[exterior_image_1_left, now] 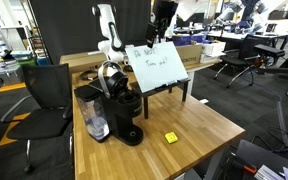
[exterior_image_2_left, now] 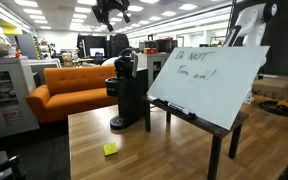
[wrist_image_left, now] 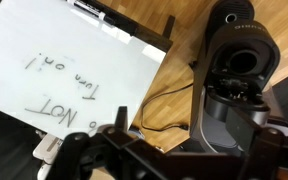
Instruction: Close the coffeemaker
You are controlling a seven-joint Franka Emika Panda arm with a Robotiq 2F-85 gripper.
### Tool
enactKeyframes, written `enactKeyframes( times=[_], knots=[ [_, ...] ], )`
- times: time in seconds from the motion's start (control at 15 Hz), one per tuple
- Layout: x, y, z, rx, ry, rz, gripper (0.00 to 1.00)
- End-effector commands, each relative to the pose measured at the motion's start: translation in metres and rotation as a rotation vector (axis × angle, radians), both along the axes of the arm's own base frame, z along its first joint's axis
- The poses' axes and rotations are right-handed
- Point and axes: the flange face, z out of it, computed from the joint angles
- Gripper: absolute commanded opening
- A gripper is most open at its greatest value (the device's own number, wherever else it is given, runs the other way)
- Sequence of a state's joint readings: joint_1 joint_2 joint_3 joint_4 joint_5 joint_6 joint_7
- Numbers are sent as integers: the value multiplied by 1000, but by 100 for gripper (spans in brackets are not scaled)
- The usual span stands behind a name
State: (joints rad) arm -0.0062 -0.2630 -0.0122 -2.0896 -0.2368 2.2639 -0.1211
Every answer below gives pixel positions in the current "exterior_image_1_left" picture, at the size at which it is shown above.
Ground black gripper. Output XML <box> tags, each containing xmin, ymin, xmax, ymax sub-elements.
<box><xmin>146</xmin><ymin>0</ymin><xmax>179</xmax><ymax>48</ymax></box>

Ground black coffeemaker with silver handle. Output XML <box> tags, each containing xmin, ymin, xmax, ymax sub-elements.
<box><xmin>88</xmin><ymin>60</ymin><xmax>144</xmax><ymax>147</ymax></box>

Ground blue storage bin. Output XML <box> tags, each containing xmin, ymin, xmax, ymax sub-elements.
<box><xmin>171</xmin><ymin>34</ymin><xmax>192</xmax><ymax>47</ymax></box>

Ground whiteboard with handwritten note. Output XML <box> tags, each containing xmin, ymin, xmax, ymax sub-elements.
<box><xmin>124</xmin><ymin>41</ymin><xmax>189</xmax><ymax>94</ymax></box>

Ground cardboard box with black print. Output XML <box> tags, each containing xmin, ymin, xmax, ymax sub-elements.
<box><xmin>175</xmin><ymin>44</ymin><xmax>204</xmax><ymax>66</ymax></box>

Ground small black riser table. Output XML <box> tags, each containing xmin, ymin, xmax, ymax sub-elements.
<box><xmin>130</xmin><ymin>77</ymin><xmax>192</xmax><ymax>120</ymax></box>

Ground white cardboard box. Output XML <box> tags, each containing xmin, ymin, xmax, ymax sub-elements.
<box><xmin>199</xmin><ymin>40</ymin><xmax>227</xmax><ymax>64</ymax></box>

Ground long flat cardboard box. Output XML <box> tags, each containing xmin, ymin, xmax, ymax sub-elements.
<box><xmin>59</xmin><ymin>51</ymin><xmax>109</xmax><ymax>74</ymax></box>

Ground black backdrop curtain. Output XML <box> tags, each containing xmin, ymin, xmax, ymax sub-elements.
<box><xmin>28</xmin><ymin>0</ymin><xmax>152</xmax><ymax>65</ymax></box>

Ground black chair with chrome legs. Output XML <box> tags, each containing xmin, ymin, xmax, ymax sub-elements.
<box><xmin>213</xmin><ymin>33</ymin><xmax>276</xmax><ymax>89</ymax></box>

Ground white office desk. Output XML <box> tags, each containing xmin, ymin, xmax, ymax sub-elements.
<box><xmin>206</xmin><ymin>30</ymin><xmax>288</xmax><ymax>51</ymax></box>

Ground clear water tank black lid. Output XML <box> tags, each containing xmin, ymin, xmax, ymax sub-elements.
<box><xmin>73</xmin><ymin>85</ymin><xmax>111</xmax><ymax>144</ymax></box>

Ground yellow sticky note pad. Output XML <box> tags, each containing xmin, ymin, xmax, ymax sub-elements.
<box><xmin>164</xmin><ymin>131</ymin><xmax>179</xmax><ymax>145</ymax></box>

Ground black mesh office chair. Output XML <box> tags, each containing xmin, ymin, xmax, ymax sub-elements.
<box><xmin>0</xmin><ymin>63</ymin><xmax>74</xmax><ymax>174</ymax></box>

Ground black case with papers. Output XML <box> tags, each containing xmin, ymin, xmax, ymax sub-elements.
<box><xmin>230</xmin><ymin>139</ymin><xmax>288</xmax><ymax>180</ymax></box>

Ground coiled black cable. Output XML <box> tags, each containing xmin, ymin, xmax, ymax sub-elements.
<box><xmin>78</xmin><ymin>69</ymin><xmax>99</xmax><ymax>82</ymax></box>

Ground black wire shelf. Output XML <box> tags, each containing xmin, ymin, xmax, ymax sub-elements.
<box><xmin>26</xmin><ymin>25</ymin><xmax>49</xmax><ymax>65</ymax></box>

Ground grey floor cable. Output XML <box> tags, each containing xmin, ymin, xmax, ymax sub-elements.
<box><xmin>250</xmin><ymin>76</ymin><xmax>288</xmax><ymax>154</ymax></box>

